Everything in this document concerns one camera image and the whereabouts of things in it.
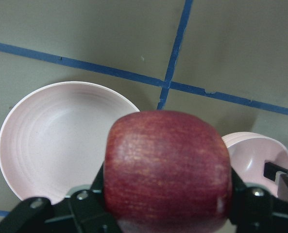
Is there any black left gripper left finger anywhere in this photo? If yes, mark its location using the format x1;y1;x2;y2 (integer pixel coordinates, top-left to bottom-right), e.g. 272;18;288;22
0;168;122;233

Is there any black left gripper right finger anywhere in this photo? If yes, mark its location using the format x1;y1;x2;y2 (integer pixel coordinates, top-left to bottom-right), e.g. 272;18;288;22
228;169;288;233

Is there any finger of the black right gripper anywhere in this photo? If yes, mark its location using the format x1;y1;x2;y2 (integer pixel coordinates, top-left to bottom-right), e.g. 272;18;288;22
264;162;288;202

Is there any small pink bowl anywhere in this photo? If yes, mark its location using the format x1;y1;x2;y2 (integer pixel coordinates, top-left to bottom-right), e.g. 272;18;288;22
222;132;288;197

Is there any red apple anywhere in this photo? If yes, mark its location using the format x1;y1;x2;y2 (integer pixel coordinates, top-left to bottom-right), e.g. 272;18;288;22
103;110;232;233

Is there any pink plate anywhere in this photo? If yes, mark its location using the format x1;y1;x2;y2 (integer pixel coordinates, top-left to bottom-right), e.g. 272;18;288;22
0;81;137;203

